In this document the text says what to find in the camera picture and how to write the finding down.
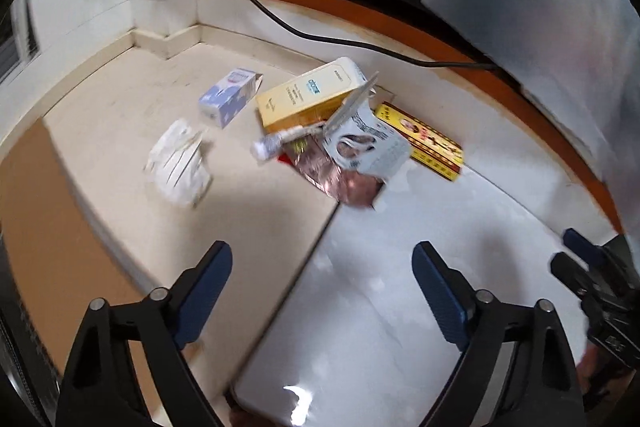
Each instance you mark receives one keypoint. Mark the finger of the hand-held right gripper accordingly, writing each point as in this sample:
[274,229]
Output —
[570,272]
[582,244]

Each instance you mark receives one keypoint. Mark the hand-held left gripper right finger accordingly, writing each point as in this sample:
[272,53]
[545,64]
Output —
[440,292]

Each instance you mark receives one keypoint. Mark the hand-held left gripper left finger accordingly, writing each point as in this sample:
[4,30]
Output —
[205,292]

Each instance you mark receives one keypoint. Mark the white paper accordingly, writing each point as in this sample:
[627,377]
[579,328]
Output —
[177,167]

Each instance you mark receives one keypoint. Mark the pink foil bag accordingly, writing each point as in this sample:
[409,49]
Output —
[350,187]

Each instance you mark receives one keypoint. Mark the yellow and red box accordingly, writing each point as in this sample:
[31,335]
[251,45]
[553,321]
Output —
[430,144]

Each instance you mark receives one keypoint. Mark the white printed foil pouch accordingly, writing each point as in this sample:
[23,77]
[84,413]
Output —
[367,142]

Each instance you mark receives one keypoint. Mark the small white bottle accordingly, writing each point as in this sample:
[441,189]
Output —
[280,142]

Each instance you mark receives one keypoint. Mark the yellow and white box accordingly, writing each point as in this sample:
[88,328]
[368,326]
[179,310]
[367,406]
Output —
[305,94]

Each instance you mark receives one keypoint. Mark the person's right hand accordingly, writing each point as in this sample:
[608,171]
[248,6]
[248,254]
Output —
[600,372]

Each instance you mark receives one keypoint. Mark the brown cardboard sheet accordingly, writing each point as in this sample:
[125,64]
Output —
[50,232]

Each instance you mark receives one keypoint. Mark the blue and white small box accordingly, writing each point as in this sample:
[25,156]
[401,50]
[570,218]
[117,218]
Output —
[227,97]

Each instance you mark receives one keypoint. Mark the translucent plastic sheet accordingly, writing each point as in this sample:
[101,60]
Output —
[525,7]

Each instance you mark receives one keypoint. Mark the dark glass window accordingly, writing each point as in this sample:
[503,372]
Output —
[15,47]

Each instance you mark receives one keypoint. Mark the orange wooden window frame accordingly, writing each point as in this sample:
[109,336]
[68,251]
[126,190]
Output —
[350,14]

